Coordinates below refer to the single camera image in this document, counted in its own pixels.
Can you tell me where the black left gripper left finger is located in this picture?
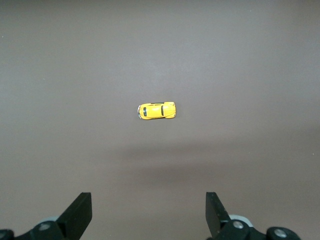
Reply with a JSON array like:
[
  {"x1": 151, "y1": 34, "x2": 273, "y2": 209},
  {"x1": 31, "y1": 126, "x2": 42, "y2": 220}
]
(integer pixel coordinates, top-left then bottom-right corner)
[{"x1": 0, "y1": 191, "x2": 93, "y2": 240}]

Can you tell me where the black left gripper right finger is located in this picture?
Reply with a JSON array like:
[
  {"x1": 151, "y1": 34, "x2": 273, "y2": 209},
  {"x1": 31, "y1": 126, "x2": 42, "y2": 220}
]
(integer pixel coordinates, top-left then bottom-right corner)
[{"x1": 205, "y1": 191, "x2": 302, "y2": 240}]

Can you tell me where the yellow beetle toy car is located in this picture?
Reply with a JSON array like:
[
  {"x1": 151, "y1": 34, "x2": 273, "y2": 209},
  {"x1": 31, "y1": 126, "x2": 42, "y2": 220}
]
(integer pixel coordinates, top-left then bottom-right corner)
[{"x1": 136, "y1": 101, "x2": 178, "y2": 120}]

